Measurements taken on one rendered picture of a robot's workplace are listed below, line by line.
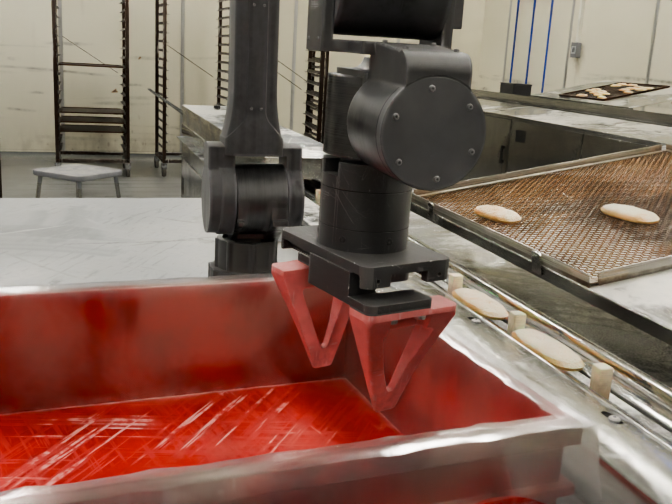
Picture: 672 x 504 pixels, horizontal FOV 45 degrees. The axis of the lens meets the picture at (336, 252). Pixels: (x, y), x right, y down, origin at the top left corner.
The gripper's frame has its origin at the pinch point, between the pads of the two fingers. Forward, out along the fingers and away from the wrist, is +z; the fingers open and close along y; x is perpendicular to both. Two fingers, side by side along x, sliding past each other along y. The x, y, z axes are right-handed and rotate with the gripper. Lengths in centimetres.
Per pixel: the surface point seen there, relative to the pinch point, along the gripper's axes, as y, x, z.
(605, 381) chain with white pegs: -1.4, -24.7, 4.4
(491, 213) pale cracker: 40, -50, 1
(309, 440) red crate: 6.2, -0.9, 8.0
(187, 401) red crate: 16.5, 4.6, 8.2
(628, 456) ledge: -11.4, -14.8, 3.8
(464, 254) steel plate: 49, -54, 9
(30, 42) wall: 739, -142, -2
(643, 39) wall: 367, -508, -38
